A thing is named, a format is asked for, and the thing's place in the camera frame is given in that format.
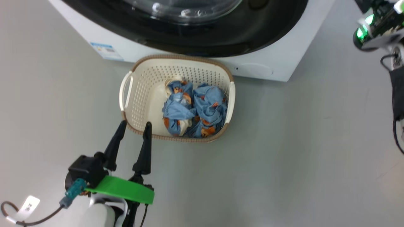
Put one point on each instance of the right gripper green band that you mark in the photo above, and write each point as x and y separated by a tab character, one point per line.
378	22

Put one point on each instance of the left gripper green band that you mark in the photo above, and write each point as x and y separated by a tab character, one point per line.
126	190

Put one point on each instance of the blue and cream bear-print garment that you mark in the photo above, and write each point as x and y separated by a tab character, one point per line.
175	110

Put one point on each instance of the dark washing machine glass door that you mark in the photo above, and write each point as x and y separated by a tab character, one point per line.
258	31

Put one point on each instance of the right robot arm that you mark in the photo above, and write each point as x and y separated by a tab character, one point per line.
398	91

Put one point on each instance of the cream perforated laundry basket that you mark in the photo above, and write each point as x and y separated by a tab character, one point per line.
142	94

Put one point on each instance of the white front-load washing machine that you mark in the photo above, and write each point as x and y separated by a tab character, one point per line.
268	67

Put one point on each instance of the blue energy label sticker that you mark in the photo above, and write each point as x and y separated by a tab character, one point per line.
106	51

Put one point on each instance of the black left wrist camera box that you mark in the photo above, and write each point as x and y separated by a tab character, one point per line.
83	170

